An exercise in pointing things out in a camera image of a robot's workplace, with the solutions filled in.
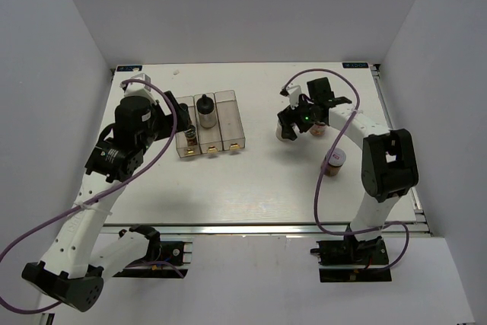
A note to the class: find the silver-lid brown spice jar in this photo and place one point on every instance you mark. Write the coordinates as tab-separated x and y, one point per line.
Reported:
335	159

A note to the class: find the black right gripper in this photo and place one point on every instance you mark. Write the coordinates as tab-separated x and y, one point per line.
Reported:
288	116

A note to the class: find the aluminium table rail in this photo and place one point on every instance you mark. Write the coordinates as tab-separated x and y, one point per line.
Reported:
416	229

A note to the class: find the red-label orange spice jar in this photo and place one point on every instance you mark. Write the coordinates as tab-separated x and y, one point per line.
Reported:
318	129

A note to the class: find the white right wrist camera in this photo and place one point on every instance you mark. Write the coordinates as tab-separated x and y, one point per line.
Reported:
293	93

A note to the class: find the black-nozzle white powder bottle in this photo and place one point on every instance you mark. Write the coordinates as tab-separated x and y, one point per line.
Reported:
206	112

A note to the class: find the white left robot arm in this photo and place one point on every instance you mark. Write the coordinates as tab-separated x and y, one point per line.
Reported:
69	271

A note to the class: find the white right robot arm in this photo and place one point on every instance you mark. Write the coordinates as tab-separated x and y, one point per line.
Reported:
388	164

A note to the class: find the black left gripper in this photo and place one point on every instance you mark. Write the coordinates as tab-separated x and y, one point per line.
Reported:
167	119

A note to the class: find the black-cap labelled spice bottle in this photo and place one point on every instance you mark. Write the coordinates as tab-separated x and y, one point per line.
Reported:
191	136

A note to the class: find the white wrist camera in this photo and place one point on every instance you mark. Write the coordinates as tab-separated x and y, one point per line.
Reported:
293	93
137	89

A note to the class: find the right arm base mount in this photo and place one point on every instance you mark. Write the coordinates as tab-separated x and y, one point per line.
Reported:
347	261

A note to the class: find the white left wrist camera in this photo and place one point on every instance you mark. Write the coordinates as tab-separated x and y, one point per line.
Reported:
137	89

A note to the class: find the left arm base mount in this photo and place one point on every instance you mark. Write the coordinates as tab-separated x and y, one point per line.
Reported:
172	262

